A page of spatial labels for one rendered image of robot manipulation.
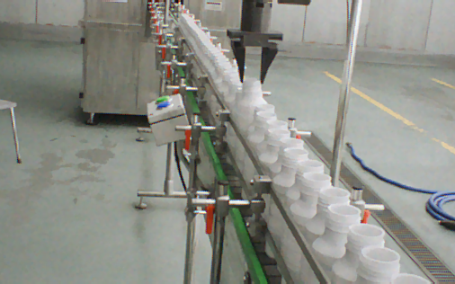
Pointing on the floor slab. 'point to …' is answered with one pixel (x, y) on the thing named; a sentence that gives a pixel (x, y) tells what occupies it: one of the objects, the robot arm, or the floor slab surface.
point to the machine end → (136, 51)
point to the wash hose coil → (436, 200)
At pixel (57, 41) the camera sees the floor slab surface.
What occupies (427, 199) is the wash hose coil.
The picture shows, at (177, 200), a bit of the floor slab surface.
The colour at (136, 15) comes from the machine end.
